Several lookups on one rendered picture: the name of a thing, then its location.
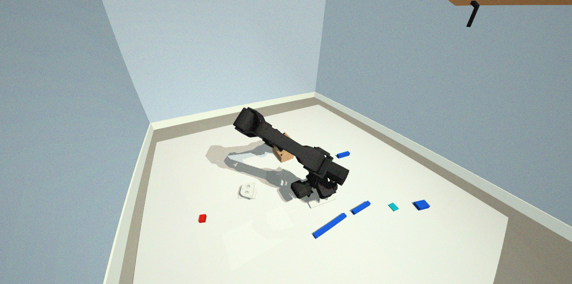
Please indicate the teal flat rectangular plate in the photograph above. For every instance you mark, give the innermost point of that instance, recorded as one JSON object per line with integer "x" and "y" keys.
{"x": 393, "y": 206}

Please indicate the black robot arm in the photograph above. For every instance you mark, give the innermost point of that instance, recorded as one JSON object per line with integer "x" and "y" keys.
{"x": 252, "y": 124}

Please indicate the blue rectangular bar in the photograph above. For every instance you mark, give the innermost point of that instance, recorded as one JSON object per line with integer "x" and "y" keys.
{"x": 329, "y": 225}
{"x": 361, "y": 207}
{"x": 341, "y": 155}

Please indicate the blue rectangular block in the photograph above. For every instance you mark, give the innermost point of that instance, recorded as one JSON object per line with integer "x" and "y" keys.
{"x": 420, "y": 205}

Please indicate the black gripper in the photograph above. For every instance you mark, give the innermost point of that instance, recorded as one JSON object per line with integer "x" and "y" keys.
{"x": 301, "y": 189}

